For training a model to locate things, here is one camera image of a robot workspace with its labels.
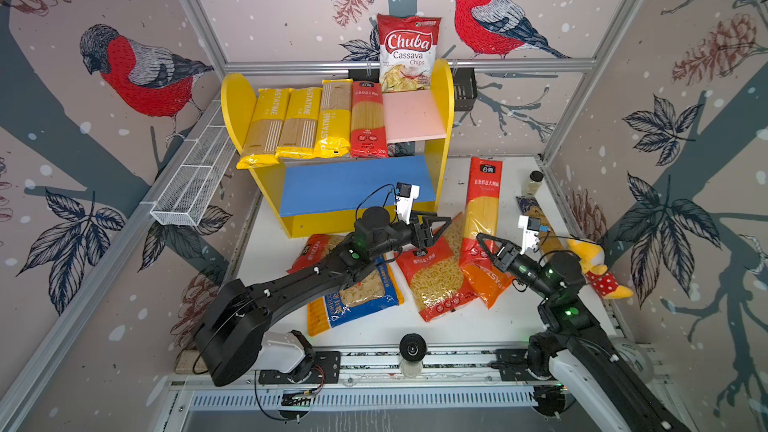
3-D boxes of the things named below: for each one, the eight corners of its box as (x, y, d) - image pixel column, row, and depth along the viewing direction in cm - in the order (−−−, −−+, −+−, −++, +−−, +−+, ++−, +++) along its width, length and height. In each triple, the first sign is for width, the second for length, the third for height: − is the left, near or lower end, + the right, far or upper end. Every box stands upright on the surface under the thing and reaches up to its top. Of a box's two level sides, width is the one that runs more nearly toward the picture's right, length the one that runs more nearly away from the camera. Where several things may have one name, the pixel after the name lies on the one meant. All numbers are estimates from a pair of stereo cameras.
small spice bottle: (524, 196, 111) (533, 180, 103) (520, 186, 114) (529, 170, 106) (536, 196, 111) (546, 180, 103) (532, 186, 114) (541, 170, 106)
